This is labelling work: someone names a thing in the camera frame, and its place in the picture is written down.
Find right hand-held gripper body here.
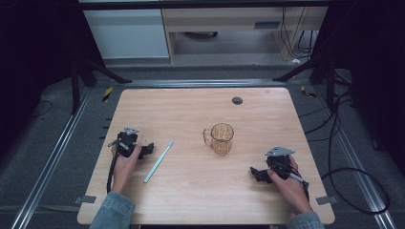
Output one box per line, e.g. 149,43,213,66
264,146,296,179

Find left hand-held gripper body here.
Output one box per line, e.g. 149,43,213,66
108,126,143,158

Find light blue toothbrush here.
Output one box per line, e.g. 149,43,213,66
142,138,176,184

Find clear amber glass mug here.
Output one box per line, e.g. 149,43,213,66
202,122,236,156

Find person's left hand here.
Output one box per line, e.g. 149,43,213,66
111,144,143,196

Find person's right hand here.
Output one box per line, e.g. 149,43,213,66
266,155,315,216

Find yellow black tape strip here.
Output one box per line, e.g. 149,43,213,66
101,86,115,103
299,84,318,99

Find black metal stand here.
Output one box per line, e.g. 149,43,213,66
272,52,353,111
70,56,133,116

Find white cabinet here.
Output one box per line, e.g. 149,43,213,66
82,8,170,60

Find light wooden desk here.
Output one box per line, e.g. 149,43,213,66
160,6,330,63

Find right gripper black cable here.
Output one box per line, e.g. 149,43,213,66
288,172,311,202

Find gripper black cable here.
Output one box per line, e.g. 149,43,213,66
105,150,120,195
288,172,311,202

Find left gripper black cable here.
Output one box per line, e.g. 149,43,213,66
105,150,120,195

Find looped black floor cable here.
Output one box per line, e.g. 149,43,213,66
320,91,392,216

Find grey table bracket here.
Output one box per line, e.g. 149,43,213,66
315,195,339,206
74,195,97,205

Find long metal floor rail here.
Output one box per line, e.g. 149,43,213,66
10,87,94,229
314,85,398,229

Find metal cross rail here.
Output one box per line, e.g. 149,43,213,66
124,78,288,89

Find thin black floor cable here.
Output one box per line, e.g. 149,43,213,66
29,99,53,119

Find hanging black desk cables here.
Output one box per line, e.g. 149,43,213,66
279,6,319,61

